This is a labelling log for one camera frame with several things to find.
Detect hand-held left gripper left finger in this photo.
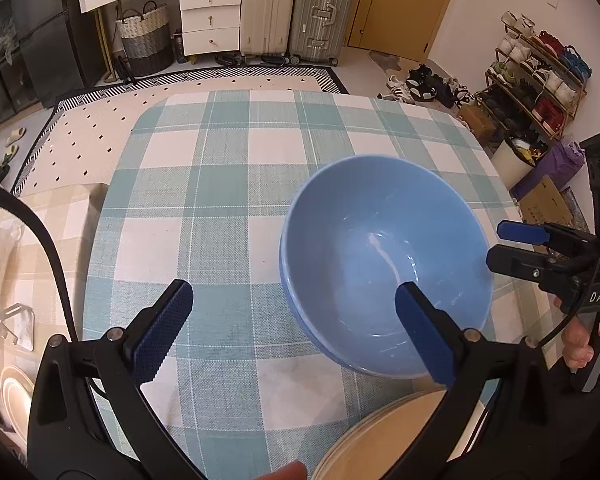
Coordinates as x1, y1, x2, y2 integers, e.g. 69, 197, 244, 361
27, 279, 203, 480

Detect metal wire stand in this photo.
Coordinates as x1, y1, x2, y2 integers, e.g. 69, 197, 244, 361
0, 304, 36, 353

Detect person's right hand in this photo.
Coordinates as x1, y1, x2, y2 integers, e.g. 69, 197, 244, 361
554, 296, 600, 376

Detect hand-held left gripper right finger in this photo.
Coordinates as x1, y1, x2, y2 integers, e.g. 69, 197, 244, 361
395, 281, 563, 480

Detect small brown cardboard box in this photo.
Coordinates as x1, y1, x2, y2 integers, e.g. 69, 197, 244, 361
460, 104, 496, 146

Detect dark glass display cabinet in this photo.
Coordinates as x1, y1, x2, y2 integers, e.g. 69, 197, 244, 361
0, 0, 31, 126

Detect black white patterned rug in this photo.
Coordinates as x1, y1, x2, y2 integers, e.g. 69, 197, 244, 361
10, 65, 351, 196

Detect collection of colourful sneakers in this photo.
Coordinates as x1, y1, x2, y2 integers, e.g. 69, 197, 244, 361
485, 10, 592, 133

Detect white trash bin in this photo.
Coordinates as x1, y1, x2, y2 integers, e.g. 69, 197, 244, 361
490, 135, 548, 191

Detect patterned foil bag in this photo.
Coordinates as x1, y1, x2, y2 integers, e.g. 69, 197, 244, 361
560, 187, 593, 233

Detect scattered black white shoes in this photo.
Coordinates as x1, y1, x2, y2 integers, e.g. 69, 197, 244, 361
377, 62, 473, 108

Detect thick black cable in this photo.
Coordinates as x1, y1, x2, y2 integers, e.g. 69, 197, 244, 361
0, 180, 81, 343

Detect tan wooden door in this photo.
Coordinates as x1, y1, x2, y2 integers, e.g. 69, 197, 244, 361
346, 0, 465, 63

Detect woven laundry basket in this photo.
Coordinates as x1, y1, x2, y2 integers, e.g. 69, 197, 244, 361
116, 2, 175, 77

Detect wooden shoe rack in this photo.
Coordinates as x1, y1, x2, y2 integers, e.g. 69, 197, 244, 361
482, 10, 593, 141

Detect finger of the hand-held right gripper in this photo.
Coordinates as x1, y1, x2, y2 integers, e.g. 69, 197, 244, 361
486, 245, 556, 288
496, 220, 556, 247

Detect beige plaid cloth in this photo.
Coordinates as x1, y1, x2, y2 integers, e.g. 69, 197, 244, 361
0, 182, 108, 411

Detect purple bag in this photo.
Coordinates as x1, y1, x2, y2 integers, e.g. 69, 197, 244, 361
512, 141, 587, 201

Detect white suitcase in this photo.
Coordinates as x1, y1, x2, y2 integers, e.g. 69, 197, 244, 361
240, 0, 300, 58

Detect thin black cable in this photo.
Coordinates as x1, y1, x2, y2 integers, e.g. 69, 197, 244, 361
539, 240, 600, 348

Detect cream plate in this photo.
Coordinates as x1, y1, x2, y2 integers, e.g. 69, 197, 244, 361
0, 365, 37, 436
311, 395, 487, 480
320, 389, 488, 480

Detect silver suitcase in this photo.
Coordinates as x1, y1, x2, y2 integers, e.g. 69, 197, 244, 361
287, 0, 359, 67

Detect large printed cardboard box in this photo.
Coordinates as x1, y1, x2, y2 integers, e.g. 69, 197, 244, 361
519, 176, 576, 233

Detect person's left hand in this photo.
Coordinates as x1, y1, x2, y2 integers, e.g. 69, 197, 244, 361
252, 460, 308, 480

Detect black refrigerator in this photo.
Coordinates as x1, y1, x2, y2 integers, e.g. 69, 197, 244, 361
10, 0, 106, 108

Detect white dressing table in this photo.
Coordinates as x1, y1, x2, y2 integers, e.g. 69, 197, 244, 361
76, 0, 243, 83

